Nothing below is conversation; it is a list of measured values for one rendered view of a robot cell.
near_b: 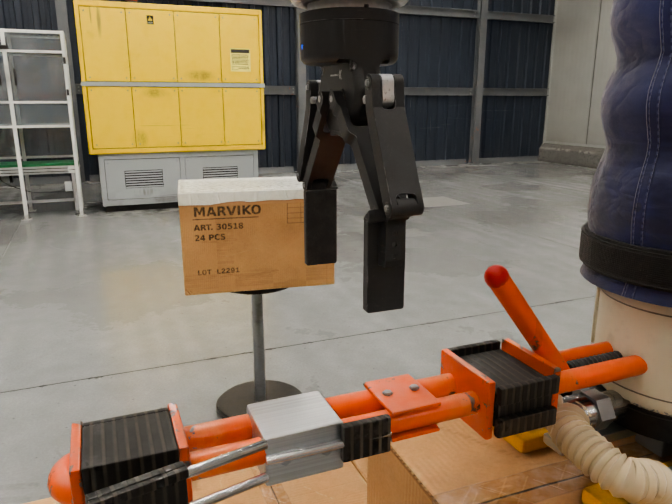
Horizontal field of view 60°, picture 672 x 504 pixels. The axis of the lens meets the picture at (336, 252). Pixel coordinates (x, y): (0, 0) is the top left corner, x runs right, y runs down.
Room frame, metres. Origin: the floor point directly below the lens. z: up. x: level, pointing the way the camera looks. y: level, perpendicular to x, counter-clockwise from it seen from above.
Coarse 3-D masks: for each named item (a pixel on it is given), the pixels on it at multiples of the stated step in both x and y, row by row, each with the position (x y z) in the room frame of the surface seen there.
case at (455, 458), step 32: (416, 448) 0.63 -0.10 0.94; (448, 448) 0.63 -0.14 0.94; (480, 448) 0.63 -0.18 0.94; (512, 448) 0.63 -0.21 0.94; (544, 448) 0.63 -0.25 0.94; (640, 448) 0.63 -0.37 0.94; (384, 480) 0.65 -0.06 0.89; (416, 480) 0.57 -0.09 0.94; (448, 480) 0.57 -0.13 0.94; (480, 480) 0.57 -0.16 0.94; (512, 480) 0.57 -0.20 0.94; (544, 480) 0.57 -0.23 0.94; (576, 480) 0.57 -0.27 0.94
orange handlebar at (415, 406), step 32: (576, 352) 0.59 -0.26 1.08; (608, 352) 0.61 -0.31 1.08; (384, 384) 0.51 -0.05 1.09; (416, 384) 0.50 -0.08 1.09; (448, 384) 0.53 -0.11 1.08; (576, 384) 0.54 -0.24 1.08; (352, 416) 0.46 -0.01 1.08; (416, 416) 0.47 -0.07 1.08; (448, 416) 0.48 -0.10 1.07; (192, 448) 0.43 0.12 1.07; (224, 448) 0.41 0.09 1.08; (64, 480) 0.37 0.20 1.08; (192, 480) 0.39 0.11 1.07
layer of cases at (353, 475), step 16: (352, 464) 1.18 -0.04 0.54; (208, 480) 1.12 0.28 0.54; (224, 480) 1.12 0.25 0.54; (240, 480) 1.12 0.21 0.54; (304, 480) 1.12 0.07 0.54; (320, 480) 1.12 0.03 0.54; (336, 480) 1.12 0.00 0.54; (352, 480) 1.12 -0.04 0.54; (240, 496) 1.06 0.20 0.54; (256, 496) 1.06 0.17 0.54; (272, 496) 1.06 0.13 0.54; (288, 496) 1.06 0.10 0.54; (304, 496) 1.06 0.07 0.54; (320, 496) 1.06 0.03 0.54; (336, 496) 1.06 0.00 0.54; (352, 496) 1.06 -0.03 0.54
